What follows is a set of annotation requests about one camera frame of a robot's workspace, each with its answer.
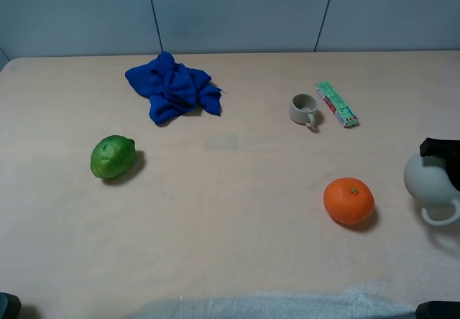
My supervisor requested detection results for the white towel at table edge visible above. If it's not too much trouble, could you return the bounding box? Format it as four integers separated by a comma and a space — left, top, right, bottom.
127, 282, 420, 318

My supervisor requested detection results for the green rectangular gum box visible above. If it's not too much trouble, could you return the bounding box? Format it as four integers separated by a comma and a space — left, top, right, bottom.
316, 81, 359, 128

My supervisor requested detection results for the green lime fruit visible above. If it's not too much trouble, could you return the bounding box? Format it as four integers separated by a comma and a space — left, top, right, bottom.
91, 135, 136, 179

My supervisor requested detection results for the orange mandarin fruit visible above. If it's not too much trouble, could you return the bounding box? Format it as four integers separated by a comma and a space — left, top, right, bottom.
323, 177, 375, 226

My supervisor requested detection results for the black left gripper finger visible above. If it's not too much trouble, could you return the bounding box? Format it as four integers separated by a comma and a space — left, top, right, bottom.
0, 292, 22, 319

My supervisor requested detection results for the beige ceramic teapot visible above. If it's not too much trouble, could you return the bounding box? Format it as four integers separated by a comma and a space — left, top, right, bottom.
403, 155, 459, 226

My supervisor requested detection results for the crumpled blue cloth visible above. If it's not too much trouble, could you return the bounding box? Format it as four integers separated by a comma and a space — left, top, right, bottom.
125, 52, 222, 126

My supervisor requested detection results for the beige ceramic cup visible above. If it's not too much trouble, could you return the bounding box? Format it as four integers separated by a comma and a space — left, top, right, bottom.
289, 94, 318, 129

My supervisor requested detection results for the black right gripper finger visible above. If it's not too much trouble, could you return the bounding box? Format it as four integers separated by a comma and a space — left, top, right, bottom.
420, 138, 459, 190
415, 301, 460, 319

